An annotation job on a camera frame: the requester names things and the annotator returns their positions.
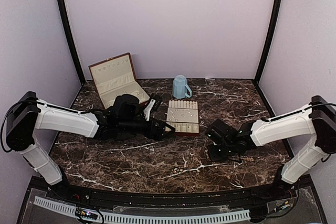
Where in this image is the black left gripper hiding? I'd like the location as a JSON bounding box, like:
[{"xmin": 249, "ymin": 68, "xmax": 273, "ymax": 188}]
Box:
[{"xmin": 119, "ymin": 116, "xmax": 176, "ymax": 141}]

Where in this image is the red jewelry display tray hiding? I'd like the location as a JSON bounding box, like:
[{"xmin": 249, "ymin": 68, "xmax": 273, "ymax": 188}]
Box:
[{"xmin": 166, "ymin": 100, "xmax": 200, "ymax": 136}]

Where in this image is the light blue faceted mug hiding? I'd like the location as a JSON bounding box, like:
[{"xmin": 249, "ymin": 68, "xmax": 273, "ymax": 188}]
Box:
[{"xmin": 173, "ymin": 75, "xmax": 192, "ymax": 99}]

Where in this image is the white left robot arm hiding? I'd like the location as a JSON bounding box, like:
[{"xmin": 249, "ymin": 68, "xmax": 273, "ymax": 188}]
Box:
[{"xmin": 1, "ymin": 91, "xmax": 175, "ymax": 201}]

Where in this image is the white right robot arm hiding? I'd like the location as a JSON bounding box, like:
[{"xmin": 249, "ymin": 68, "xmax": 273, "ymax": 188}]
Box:
[{"xmin": 205, "ymin": 95, "xmax": 335, "ymax": 200}]

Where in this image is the open red jewelry box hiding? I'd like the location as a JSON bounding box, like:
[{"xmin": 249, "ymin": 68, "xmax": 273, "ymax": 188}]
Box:
[{"xmin": 89, "ymin": 52, "xmax": 150, "ymax": 108}]

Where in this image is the white perforated cable rail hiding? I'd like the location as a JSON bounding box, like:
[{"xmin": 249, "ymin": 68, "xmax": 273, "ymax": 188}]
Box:
[{"xmin": 33, "ymin": 196, "xmax": 250, "ymax": 223}]

